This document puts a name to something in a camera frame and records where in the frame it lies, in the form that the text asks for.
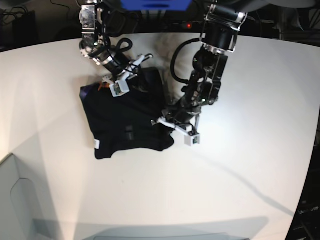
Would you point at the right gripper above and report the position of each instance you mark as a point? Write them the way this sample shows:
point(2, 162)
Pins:
point(119, 64)

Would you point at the grey monitor edge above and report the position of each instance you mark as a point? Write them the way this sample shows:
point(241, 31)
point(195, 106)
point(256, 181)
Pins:
point(185, 236)

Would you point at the blue plastic box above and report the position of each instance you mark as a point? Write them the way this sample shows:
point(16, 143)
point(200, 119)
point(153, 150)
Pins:
point(166, 5)

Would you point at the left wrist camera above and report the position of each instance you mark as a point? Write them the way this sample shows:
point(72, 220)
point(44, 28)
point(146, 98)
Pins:
point(192, 139)

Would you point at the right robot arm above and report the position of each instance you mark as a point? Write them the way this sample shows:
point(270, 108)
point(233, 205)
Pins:
point(96, 45)

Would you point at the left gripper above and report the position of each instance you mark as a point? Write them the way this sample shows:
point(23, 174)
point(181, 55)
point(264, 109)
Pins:
point(178, 117)

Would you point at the black power strip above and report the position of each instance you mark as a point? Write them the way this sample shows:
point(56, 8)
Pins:
point(192, 25)

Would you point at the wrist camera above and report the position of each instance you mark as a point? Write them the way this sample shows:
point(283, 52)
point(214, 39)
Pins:
point(119, 88)
point(192, 139)

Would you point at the black T-shirt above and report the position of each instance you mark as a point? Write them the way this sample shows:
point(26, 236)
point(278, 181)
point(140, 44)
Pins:
point(124, 123)

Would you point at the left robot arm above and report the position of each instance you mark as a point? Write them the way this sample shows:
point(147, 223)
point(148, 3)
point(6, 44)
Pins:
point(222, 24)

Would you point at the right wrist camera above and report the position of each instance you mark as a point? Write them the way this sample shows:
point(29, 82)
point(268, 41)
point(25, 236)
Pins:
point(119, 88)

